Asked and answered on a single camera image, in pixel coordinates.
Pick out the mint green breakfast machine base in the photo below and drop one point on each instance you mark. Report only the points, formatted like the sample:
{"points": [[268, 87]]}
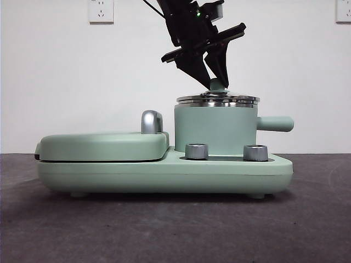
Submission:
{"points": [[164, 178]]}

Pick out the white wall socket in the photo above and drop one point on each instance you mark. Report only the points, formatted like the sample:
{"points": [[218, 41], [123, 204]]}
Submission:
{"points": [[101, 11], [344, 11]]}

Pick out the silver control knob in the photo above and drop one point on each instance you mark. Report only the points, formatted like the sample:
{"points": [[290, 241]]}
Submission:
{"points": [[197, 151], [255, 153]]}

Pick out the mint green steamer pot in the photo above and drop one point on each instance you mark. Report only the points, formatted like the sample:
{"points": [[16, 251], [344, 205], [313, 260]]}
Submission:
{"points": [[214, 128]]}

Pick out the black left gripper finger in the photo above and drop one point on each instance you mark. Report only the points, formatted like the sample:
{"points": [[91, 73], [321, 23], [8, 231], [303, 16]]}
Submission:
{"points": [[193, 68], [219, 63]]}

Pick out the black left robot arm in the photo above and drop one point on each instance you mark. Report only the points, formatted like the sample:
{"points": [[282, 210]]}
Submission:
{"points": [[175, 5]]}

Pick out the glass pot lid green knob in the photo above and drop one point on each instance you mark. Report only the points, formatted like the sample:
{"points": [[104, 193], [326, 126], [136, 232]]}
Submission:
{"points": [[219, 100]]}

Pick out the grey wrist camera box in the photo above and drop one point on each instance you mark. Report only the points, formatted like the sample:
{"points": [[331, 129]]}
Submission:
{"points": [[216, 11]]}

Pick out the mint green griddle lid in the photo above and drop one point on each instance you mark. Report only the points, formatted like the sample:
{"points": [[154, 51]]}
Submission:
{"points": [[96, 148]]}

